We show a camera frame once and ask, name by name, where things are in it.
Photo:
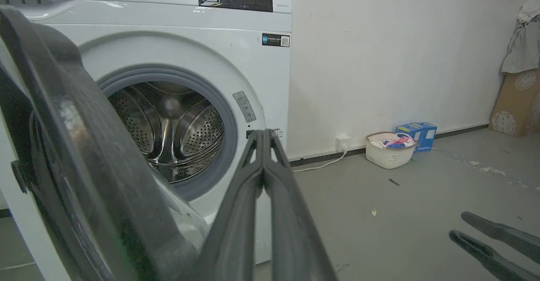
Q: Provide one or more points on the white plastic laundry basket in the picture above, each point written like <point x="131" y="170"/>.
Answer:
<point x="388" y="156"/>

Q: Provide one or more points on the white wall power socket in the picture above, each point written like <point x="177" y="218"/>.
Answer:
<point x="342" y="143"/>

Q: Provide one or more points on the blue cardboard box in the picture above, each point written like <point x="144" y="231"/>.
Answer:
<point x="424" y="133"/>

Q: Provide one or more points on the brown patterned cardboard box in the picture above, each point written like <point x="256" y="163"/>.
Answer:
<point x="517" y="104"/>

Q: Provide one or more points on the colourful clothes pile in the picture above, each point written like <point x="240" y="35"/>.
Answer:
<point x="396" y="142"/>

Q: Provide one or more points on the small black floor scrap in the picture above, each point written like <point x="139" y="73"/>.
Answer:
<point x="394" y="182"/>

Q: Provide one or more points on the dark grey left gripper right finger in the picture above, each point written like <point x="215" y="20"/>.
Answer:
<point x="291" y="230"/>

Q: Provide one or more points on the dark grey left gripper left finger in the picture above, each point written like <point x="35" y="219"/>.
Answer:
<point x="236" y="222"/>

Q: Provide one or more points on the white front-load washing machine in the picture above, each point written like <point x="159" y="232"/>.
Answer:
<point x="253" y="74"/>

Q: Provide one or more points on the black QR code sticker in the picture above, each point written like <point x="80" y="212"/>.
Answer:
<point x="276" y="40"/>

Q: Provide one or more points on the grey crumpled cloth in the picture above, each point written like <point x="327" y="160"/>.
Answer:
<point x="525" y="44"/>

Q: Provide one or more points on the steel perforated washer drum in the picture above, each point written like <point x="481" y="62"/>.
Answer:
<point x="177" y="133"/>

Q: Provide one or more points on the dark round washing machine door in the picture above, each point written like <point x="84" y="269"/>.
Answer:
<point x="84" y="154"/>

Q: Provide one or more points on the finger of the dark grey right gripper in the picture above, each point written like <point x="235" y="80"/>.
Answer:
<point x="506" y="233"/>
<point x="485" y="255"/>

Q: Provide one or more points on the grey warning label sticker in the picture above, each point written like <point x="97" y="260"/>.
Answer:
<point x="244" y="106"/>

